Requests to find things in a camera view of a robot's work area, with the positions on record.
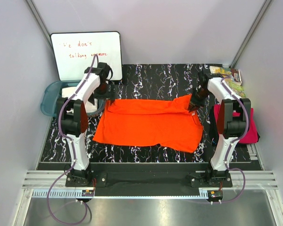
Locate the white cable duct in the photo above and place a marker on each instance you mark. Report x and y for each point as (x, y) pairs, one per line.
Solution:
(58, 193)

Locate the left connector box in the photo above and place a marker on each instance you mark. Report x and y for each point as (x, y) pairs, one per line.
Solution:
(88, 193)

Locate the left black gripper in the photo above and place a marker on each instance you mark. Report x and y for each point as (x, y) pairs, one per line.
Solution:
(109, 95)

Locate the yellow paperback book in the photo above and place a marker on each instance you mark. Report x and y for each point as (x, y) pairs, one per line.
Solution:
(234, 74)

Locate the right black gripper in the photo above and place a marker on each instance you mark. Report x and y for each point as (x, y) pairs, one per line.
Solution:
(195, 102)

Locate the right connector box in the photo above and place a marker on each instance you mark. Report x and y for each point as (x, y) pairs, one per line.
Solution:
(215, 196)

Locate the connector box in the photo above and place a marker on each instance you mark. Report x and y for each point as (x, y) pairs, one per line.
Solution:
(88, 193)
(215, 196)

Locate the white whiteboard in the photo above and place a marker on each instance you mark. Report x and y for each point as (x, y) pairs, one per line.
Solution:
(74, 52)

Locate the white t shirt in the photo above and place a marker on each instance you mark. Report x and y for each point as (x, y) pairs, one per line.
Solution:
(67, 92)

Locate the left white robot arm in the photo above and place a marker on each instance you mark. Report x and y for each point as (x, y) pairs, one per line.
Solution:
(73, 119)

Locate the orange t shirt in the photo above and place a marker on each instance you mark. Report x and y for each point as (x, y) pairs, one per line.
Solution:
(144, 122)

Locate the teal plastic bin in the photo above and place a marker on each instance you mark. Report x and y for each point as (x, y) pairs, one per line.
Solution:
(54, 91)

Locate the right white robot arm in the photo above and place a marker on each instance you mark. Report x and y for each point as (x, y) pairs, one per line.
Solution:
(232, 123)

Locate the green paperback book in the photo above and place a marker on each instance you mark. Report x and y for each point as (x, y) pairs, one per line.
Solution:
(237, 89)

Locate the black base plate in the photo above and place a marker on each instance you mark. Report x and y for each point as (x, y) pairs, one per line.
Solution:
(124, 180)

